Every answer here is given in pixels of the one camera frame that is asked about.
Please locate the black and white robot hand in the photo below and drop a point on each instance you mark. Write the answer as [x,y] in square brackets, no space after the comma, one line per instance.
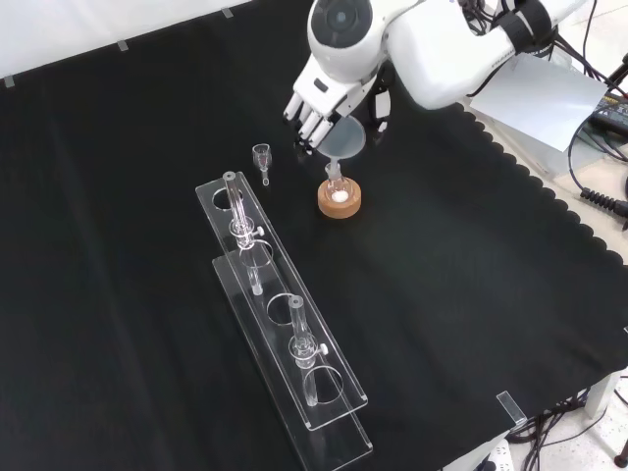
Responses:
[319,90]

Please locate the clear plastic funnel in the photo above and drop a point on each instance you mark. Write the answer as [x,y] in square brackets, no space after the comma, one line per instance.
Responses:
[346,140]

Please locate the small glass weighing funnel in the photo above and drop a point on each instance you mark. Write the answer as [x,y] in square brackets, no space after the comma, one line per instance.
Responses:
[261,156]

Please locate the round-bottom glass flask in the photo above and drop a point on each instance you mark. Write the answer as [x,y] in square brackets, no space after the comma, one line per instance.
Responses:
[338,193]

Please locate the clear acrylic funnel stand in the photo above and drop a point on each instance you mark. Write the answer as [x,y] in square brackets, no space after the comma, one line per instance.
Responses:
[294,343]

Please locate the pale board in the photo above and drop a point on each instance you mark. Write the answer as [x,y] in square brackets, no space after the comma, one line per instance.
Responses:
[539,103]

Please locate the black cloth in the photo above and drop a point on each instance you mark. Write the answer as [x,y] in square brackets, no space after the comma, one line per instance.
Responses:
[147,245]

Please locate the black power adapter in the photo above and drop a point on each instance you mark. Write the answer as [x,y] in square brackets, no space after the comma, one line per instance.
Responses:
[611,113]

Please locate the clear plastic cloth clamp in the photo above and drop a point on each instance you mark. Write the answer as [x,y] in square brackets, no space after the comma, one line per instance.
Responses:
[510,407]

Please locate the white power strip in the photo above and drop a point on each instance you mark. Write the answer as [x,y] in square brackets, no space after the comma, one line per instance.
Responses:
[495,456]

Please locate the white table leg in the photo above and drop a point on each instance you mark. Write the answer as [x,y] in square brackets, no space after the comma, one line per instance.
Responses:
[602,395]

